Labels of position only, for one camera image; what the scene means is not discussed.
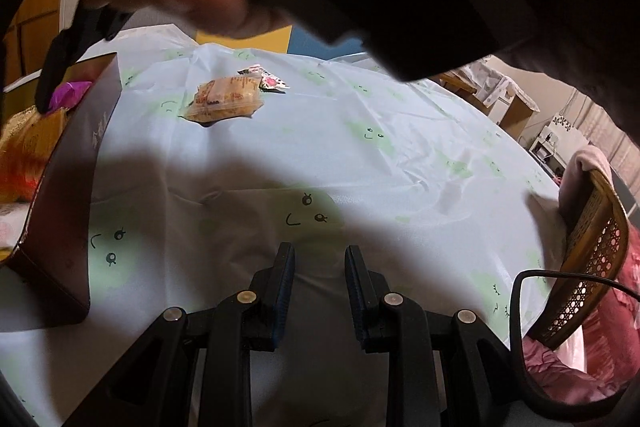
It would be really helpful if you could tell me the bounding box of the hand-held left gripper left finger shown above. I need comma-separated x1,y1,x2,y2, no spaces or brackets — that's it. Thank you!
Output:
65,242,296,427

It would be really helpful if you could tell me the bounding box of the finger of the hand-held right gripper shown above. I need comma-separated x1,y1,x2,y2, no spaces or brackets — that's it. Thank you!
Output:
35,0,132,114

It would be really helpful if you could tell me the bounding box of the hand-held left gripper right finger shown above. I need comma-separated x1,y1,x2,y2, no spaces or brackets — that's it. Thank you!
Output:
345,245,531,427

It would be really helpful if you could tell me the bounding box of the brown gift box gold interior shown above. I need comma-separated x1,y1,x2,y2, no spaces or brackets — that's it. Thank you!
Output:
0,52,122,334

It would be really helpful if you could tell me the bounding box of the person's right forearm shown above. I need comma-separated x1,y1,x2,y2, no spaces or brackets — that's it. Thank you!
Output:
450,0,640,138

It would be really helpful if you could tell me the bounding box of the purple wrapper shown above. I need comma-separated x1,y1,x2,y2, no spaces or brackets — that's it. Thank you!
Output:
49,79,94,114

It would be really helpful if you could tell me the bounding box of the orange wooden cabinet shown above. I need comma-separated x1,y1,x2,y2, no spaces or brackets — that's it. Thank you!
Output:
4,0,67,80

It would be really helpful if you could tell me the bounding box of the light blue tablecloth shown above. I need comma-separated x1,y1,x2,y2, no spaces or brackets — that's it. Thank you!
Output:
0,24,587,427

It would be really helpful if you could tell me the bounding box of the small white red packet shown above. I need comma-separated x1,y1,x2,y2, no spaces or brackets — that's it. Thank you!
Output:
235,63,289,94

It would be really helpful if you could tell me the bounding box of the brown cake packet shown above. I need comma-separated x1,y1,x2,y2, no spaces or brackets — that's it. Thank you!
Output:
181,75,264,126

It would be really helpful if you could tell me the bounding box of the white appliance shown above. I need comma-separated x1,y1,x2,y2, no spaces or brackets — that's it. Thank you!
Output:
529,116,592,174

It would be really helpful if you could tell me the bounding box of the wicker chair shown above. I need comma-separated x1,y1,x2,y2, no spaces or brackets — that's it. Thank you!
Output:
526,167,631,351

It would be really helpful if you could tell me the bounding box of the pink cloth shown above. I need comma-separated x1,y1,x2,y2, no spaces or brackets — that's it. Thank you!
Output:
559,145,615,230

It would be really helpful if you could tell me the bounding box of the pink blanket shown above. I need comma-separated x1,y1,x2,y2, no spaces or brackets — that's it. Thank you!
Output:
520,252,640,404

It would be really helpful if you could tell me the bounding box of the black cable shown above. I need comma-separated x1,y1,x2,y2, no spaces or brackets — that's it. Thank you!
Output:
509,269,640,419

